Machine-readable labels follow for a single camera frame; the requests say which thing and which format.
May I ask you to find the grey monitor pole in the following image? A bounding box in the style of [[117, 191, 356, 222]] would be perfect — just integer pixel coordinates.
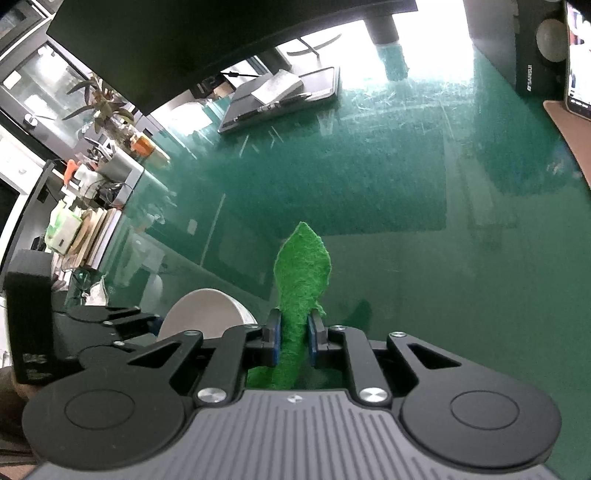
[[368, 11, 400, 45]]

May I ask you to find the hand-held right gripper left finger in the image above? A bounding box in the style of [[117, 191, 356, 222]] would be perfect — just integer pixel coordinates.
[[124, 310, 282, 406]]

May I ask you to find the clear plastic wrapper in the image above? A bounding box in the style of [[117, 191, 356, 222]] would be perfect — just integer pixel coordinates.
[[85, 274, 112, 308]]

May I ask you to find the black monitor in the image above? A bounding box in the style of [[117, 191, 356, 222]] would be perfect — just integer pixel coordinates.
[[46, 0, 419, 116]]

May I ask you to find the green cloth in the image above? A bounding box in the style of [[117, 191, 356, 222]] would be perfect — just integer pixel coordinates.
[[246, 222, 345, 391]]

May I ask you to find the grey planter box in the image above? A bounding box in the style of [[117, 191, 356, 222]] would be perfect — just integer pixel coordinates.
[[98, 148, 145, 186]]

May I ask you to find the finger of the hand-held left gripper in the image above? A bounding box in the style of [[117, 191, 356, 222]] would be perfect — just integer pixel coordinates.
[[104, 306, 162, 341], [113, 338, 162, 357]]

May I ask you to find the curved monitor foot stand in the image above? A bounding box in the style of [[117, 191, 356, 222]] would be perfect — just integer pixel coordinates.
[[285, 32, 343, 58]]

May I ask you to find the potted plant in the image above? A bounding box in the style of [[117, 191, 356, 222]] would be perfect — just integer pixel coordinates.
[[62, 76, 138, 136]]

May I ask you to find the black speaker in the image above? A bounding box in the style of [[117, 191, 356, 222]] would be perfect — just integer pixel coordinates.
[[466, 0, 570, 96]]

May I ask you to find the white microwave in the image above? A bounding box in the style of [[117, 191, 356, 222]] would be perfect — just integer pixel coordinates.
[[0, 122, 47, 250]]

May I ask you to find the brown desk mat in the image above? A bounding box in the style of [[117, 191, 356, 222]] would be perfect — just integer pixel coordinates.
[[542, 99, 591, 190]]

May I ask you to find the smartphone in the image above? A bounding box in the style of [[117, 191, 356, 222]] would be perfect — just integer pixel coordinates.
[[564, 0, 591, 118]]

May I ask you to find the white plate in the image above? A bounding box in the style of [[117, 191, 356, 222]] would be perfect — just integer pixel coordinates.
[[157, 288, 258, 343]]

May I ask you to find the stack of books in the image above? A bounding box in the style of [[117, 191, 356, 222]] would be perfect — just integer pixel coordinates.
[[69, 208, 123, 271]]

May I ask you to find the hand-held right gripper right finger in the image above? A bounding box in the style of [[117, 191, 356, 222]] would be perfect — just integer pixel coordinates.
[[308, 310, 462, 407]]

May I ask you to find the white notebook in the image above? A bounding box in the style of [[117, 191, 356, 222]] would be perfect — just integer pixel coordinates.
[[250, 69, 304, 105]]

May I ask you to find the green white tissue pack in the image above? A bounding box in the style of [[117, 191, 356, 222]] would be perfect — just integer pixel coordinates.
[[46, 203, 87, 253]]

